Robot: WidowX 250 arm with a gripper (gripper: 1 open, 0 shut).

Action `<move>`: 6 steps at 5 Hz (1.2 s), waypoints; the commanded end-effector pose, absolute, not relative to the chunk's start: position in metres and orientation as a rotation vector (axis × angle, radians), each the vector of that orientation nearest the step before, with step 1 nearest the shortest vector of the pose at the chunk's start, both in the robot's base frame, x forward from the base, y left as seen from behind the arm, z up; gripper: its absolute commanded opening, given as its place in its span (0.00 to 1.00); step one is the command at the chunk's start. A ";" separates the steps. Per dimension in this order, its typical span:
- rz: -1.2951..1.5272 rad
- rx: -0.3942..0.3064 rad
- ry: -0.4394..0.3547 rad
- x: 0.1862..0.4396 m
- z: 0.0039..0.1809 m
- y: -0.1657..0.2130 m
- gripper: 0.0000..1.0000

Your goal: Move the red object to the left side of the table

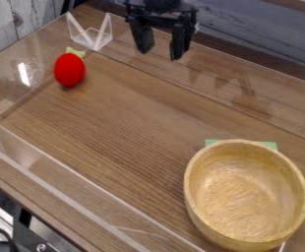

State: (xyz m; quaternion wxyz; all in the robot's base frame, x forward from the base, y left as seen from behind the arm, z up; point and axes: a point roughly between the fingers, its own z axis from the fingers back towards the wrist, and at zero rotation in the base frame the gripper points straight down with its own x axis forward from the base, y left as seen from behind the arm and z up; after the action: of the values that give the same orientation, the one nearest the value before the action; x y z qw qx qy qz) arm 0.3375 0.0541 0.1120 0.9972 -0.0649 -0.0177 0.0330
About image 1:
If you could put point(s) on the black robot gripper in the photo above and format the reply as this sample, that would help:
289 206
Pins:
167 14

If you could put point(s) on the red plush strawberry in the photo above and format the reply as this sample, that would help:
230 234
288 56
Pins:
70 67

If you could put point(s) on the clear acrylic table enclosure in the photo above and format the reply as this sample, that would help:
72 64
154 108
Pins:
94 155

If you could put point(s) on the green tape marker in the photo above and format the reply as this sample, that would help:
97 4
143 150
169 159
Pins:
208 142

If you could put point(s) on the black table leg bracket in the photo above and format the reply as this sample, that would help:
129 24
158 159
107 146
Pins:
27 240

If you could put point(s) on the clear acrylic corner bracket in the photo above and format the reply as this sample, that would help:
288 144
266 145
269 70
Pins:
93 38

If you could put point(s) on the wooden bowl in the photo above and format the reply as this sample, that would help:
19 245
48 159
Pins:
244 195

